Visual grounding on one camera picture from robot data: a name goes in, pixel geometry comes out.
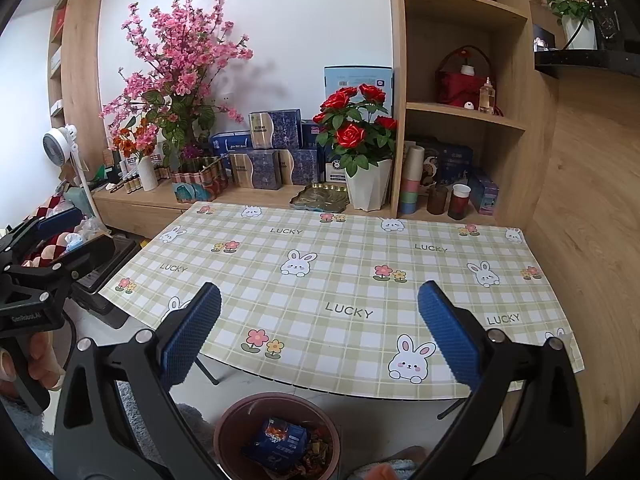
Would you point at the plaid bunny tablecloth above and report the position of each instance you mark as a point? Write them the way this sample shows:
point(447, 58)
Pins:
point(350, 280)

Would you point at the red artificial roses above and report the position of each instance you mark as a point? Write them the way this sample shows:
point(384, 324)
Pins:
point(355, 130)

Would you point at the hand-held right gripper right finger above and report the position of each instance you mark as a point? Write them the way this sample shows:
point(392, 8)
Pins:
point(447, 332)

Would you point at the gold and blue gift box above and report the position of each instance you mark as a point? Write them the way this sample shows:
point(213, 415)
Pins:
point(275, 130)
point(255, 170)
point(302, 167)

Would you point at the stack of pastel paper cups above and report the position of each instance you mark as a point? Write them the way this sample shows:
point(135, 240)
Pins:
point(412, 180)

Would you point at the orange artificial flowers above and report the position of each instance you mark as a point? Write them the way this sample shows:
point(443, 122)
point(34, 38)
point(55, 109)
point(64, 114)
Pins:
point(127, 145)

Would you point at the blue flat box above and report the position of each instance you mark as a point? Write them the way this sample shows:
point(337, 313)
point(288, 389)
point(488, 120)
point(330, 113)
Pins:
point(230, 143)

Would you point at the wooden wall shelf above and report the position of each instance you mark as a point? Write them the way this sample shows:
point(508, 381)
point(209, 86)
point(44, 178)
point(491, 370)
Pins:
point(75, 85)

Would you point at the red cup white rim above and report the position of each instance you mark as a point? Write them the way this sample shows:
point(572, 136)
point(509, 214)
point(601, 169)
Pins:
point(460, 203)

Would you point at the brown plastic bin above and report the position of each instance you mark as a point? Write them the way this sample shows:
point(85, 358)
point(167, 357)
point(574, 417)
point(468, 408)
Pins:
point(230, 430)

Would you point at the person's left hand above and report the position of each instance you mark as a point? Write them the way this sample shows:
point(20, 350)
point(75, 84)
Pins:
point(47, 360)

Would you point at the teal scalloped box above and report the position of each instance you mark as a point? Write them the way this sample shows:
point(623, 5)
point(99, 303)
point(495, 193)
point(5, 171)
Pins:
point(200, 185)

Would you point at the white faceted flower pot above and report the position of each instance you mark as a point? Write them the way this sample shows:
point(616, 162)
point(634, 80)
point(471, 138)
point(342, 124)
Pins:
point(369, 187)

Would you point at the clear glass bottle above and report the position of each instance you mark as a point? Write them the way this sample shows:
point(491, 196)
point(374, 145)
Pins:
point(487, 97)

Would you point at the person's left forearm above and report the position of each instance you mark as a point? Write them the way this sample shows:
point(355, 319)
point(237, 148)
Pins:
point(15, 427)

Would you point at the white ribbed vase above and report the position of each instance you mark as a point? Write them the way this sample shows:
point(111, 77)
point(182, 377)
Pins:
point(148, 175)

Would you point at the red white checkered blanket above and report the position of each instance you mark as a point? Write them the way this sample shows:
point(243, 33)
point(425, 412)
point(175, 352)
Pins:
point(45, 210)

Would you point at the white standing fan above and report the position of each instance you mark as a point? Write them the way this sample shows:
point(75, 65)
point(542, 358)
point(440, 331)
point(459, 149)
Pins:
point(57, 142)

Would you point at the dark brown cup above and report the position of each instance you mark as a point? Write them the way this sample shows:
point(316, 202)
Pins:
point(436, 201)

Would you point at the white round flower pot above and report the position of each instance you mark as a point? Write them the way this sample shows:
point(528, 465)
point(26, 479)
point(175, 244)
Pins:
point(580, 32)

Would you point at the navy printed box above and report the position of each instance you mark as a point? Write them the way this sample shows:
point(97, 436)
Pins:
point(447, 162)

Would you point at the black case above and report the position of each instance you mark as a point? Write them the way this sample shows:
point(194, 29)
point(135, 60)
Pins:
point(115, 270)

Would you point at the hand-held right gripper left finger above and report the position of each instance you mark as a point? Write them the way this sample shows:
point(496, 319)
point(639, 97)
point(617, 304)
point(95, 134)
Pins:
point(192, 332)

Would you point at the light blue carton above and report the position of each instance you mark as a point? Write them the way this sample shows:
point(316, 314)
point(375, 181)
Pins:
point(350, 77)

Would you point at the red basket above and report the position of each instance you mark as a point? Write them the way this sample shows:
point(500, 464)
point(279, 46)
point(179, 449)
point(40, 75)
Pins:
point(462, 85)

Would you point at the small blue box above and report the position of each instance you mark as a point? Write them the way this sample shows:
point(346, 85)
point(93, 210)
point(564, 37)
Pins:
point(483, 195)

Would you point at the row of small brown bottles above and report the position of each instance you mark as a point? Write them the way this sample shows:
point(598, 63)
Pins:
point(125, 182)

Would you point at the dark blue box white seal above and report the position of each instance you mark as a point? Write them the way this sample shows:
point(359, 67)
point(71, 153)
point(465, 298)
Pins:
point(336, 172)

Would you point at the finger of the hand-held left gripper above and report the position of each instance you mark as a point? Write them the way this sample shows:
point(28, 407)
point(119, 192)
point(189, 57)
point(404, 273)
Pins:
point(55, 225)
point(87, 257)

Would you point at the blue snack packet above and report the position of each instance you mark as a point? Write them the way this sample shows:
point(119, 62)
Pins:
point(275, 445)

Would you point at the wooden shelf unit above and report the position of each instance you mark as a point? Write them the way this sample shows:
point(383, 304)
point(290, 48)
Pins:
point(395, 35)

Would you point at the low wooden cabinet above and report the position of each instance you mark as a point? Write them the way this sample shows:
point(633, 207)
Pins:
point(135, 210)

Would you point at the black counter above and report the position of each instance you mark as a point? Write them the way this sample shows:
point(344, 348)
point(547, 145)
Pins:
point(590, 62)

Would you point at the pink blossom tree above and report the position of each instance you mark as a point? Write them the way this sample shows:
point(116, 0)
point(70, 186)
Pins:
point(185, 60)

